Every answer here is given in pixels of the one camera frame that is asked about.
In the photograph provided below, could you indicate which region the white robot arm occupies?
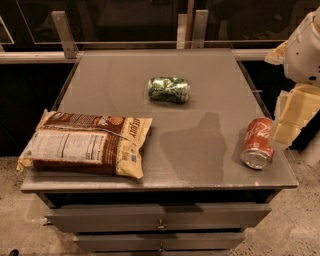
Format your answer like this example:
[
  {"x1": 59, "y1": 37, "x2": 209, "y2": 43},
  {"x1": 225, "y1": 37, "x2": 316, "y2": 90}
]
[{"x1": 265, "y1": 7, "x2": 320, "y2": 151}]

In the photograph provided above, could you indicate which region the grey top drawer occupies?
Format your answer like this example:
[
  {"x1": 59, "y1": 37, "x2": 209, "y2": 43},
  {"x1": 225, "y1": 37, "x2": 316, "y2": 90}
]
[{"x1": 46, "y1": 203, "x2": 271, "y2": 233}]

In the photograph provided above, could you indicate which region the right metal rail bracket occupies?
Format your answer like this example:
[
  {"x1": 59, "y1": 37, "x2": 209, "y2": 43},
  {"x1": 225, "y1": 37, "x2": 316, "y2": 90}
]
[{"x1": 176, "y1": 10, "x2": 208, "y2": 49}]

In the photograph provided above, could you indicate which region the horizontal metal rail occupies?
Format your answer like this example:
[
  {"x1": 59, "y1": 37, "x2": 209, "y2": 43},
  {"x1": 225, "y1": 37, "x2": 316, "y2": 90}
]
[{"x1": 0, "y1": 49, "x2": 270, "y2": 64}]

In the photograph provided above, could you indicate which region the left metal rail bracket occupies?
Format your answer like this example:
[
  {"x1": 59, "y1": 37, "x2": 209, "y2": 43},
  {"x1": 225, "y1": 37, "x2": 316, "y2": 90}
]
[{"x1": 51, "y1": 11, "x2": 78, "y2": 59}]

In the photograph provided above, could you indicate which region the grey drawer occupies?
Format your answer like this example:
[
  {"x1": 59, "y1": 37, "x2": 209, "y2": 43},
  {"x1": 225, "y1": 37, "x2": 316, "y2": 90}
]
[
  {"x1": 46, "y1": 203, "x2": 271, "y2": 233},
  {"x1": 74, "y1": 232, "x2": 245, "y2": 252}
]

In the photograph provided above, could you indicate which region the orange soda can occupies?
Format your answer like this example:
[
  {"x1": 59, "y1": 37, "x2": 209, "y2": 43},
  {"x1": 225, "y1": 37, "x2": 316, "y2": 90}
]
[{"x1": 240, "y1": 117, "x2": 274, "y2": 170}]

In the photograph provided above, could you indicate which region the brown snack bag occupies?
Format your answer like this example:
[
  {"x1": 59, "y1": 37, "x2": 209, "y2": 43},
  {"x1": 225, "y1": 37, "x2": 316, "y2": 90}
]
[{"x1": 17, "y1": 110, "x2": 152, "y2": 179}]

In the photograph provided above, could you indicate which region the green soda can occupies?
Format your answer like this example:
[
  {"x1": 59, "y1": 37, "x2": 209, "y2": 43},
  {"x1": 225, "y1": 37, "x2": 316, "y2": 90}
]
[{"x1": 147, "y1": 77, "x2": 190, "y2": 104}]

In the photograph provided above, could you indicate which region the metal rail bracket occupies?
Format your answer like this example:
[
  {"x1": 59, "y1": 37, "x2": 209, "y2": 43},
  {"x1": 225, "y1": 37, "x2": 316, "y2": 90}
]
[
  {"x1": 176, "y1": 10, "x2": 208, "y2": 49},
  {"x1": 51, "y1": 11, "x2": 78, "y2": 59}
]

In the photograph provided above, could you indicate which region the metal top drawer knob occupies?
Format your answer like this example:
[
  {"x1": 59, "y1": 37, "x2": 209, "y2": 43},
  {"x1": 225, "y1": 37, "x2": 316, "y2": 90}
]
[{"x1": 156, "y1": 219, "x2": 166, "y2": 232}]

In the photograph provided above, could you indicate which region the metal drawer knob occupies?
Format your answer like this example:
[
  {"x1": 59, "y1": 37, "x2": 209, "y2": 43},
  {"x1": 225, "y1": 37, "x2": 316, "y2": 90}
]
[
  {"x1": 157, "y1": 243, "x2": 166, "y2": 253},
  {"x1": 156, "y1": 219, "x2": 166, "y2": 232}
]

